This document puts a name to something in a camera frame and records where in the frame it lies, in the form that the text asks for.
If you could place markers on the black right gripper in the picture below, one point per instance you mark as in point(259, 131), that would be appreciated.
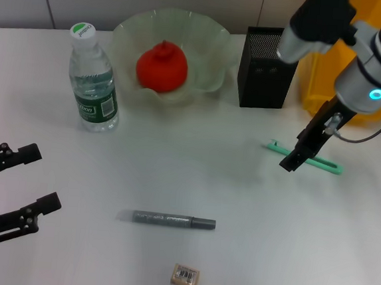
point(318, 133)

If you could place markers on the clear water bottle green label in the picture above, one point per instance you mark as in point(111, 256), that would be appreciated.
point(93, 84)

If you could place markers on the mint green utility knife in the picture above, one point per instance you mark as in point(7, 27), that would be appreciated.
point(325, 164)

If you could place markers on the black mesh pen holder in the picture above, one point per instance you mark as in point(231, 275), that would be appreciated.
point(264, 85)

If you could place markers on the silver glitter marker pen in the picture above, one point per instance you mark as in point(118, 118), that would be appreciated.
point(163, 219)

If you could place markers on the green glass fruit bowl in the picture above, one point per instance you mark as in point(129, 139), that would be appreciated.
point(202, 43)

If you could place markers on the beige eraser with barcode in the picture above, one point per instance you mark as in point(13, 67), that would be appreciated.
point(184, 274)

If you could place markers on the yellow plastic bin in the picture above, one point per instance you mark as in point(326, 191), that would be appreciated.
point(316, 80)

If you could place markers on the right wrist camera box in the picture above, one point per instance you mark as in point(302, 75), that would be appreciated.
point(314, 23)

